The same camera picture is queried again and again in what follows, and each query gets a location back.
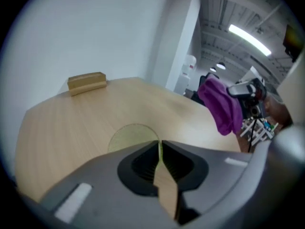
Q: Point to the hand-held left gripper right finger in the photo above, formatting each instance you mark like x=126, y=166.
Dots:
x=221, y=173

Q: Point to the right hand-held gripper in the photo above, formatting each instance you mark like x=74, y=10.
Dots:
x=256, y=104

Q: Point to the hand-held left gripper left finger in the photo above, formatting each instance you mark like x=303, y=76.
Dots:
x=100, y=187

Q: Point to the purple cloth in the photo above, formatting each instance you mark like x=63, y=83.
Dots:
x=219, y=104

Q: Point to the person's right hand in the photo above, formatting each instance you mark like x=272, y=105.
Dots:
x=277, y=111

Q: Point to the black pendant lamp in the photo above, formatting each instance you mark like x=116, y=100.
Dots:
x=213, y=69
x=220, y=65

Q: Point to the white metal railing rack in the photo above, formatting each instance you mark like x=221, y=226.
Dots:
x=245, y=128

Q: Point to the ceiling light tube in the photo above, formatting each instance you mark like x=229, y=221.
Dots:
x=250, y=39

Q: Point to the white wrapped appliance red labels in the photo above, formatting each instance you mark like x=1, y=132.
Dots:
x=189, y=63

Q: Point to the wooden block stand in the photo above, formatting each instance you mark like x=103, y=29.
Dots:
x=85, y=82

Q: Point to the black wall monitor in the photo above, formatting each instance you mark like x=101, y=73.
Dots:
x=290, y=42

